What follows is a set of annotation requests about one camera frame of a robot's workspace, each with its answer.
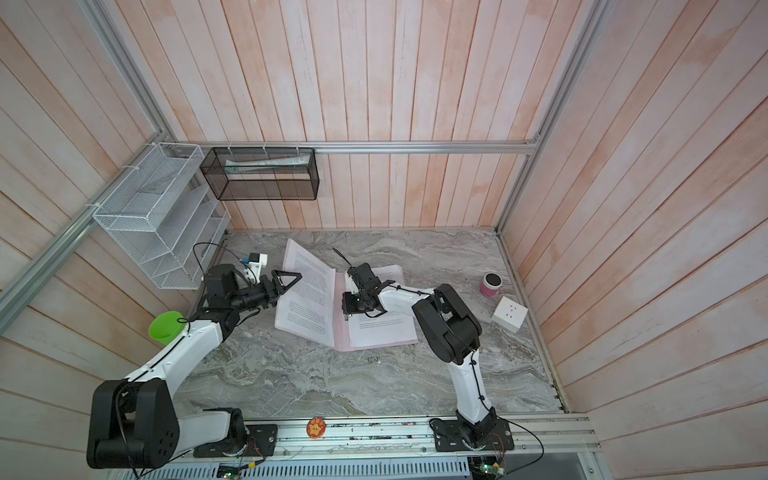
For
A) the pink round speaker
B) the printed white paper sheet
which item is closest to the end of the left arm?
the printed white paper sheet

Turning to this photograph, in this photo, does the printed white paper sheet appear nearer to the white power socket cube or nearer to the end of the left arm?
the end of the left arm

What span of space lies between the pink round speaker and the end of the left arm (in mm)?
645

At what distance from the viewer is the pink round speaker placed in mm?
1000

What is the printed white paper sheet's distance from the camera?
0.79m

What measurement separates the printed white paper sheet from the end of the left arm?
0.03 m

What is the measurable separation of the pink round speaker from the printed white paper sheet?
1.71 feet

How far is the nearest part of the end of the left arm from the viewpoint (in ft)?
2.35
